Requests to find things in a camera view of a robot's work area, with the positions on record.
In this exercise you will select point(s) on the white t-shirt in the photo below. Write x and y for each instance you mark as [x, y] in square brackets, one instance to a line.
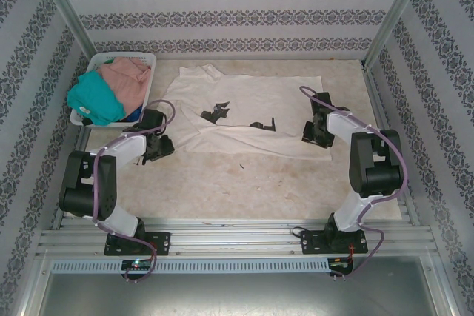
[252, 94]

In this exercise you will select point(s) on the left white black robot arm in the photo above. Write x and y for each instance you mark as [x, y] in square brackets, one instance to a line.
[89, 186]

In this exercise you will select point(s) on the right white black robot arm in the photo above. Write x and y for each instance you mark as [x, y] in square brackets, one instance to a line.
[374, 168]

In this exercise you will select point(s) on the blue t-shirt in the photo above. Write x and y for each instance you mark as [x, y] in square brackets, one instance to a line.
[134, 114]

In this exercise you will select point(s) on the pink t-shirt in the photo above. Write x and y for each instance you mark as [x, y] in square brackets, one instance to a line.
[126, 79]

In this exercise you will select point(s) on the white plastic laundry basket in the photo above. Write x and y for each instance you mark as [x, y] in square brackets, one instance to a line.
[146, 60]

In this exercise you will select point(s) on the teal t-shirt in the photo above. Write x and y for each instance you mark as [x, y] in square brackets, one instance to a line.
[94, 97]

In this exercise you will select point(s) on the left controller board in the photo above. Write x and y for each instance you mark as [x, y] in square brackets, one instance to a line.
[137, 265]

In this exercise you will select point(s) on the controller board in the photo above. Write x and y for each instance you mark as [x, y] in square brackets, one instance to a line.
[137, 265]
[338, 263]

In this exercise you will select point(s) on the right controller board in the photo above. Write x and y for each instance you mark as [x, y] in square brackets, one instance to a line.
[338, 263]

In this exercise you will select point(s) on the aluminium side rail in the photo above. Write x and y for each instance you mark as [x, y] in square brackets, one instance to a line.
[377, 101]
[79, 142]

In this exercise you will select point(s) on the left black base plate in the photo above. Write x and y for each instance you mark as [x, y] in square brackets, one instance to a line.
[163, 242]

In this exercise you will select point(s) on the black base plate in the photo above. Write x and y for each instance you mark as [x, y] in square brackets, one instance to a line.
[163, 242]
[311, 242]

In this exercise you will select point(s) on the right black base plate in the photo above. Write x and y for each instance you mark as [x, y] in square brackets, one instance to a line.
[311, 242]

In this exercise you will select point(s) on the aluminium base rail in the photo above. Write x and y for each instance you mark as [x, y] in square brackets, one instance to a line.
[240, 236]

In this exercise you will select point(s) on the aluminium frame post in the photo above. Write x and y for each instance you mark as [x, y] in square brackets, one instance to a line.
[398, 9]
[63, 1]

